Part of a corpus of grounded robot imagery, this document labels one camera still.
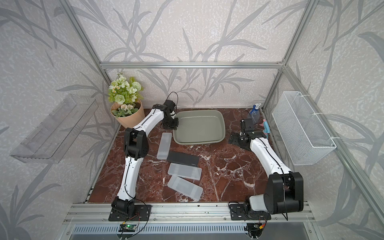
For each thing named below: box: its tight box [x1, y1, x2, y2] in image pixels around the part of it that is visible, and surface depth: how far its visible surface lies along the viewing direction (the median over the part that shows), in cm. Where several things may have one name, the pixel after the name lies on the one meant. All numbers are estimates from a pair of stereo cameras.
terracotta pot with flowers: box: [108, 72, 146, 128], surface depth 93 cm
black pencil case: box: [167, 150, 200, 167], surface depth 97 cm
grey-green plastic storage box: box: [173, 110, 226, 145], surface depth 107 cm
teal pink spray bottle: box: [263, 119, 271, 139], surface depth 88 cm
